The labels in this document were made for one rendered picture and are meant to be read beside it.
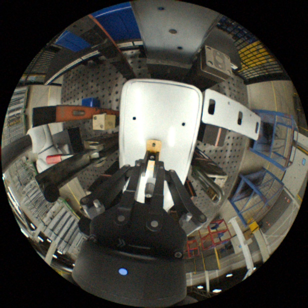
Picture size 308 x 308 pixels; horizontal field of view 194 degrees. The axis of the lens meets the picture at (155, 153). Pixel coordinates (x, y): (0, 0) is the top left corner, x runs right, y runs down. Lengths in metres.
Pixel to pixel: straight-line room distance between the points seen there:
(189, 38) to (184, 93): 0.14
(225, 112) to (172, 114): 0.17
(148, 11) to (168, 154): 0.32
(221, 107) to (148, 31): 0.26
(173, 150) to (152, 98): 0.15
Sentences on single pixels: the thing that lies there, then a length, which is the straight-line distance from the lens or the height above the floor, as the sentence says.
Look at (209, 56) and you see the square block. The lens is 0.27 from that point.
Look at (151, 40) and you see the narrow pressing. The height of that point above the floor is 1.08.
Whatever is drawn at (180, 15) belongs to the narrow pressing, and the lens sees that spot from 0.19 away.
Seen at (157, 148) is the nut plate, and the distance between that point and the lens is 0.22.
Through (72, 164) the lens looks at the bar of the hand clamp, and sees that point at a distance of 0.21.
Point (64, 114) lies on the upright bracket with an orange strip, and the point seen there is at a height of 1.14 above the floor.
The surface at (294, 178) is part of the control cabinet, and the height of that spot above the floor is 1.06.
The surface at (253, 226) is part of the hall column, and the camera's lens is 7.48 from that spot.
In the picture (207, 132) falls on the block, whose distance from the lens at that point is 0.30.
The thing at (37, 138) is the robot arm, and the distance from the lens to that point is 0.69.
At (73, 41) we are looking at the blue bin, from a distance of 0.43.
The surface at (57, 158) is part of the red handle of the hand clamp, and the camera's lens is 0.27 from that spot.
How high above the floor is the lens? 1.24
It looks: 69 degrees down
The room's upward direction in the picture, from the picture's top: 173 degrees counter-clockwise
